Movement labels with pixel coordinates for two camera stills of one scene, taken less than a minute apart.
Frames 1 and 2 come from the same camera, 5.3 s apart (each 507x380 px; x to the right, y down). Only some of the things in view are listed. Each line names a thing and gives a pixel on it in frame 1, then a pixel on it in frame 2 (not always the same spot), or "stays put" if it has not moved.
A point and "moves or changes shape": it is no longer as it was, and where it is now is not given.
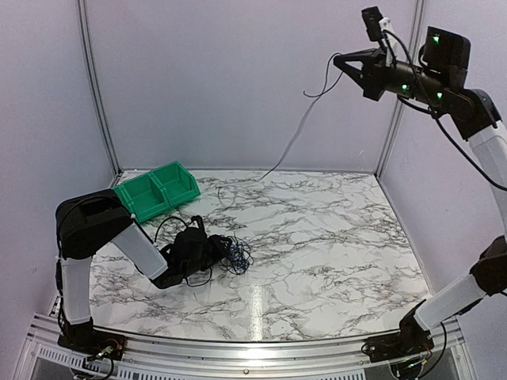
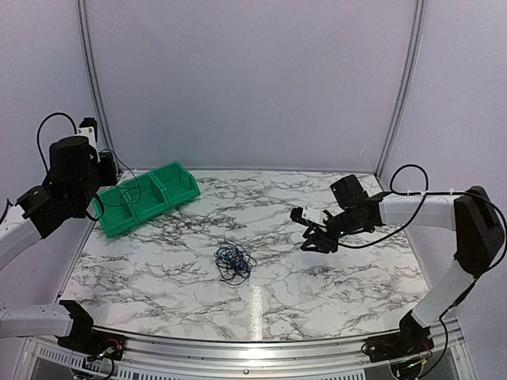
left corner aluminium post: [81, 12] stays put
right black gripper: [371, 77] -> [325, 245]
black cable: [320, 95] -> [138, 183]
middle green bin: [146, 196] stays put
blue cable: [238, 258] stays put
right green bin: [177, 183] stays put
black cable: [238, 257] moves or changes shape
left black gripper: [219, 250] -> [109, 177]
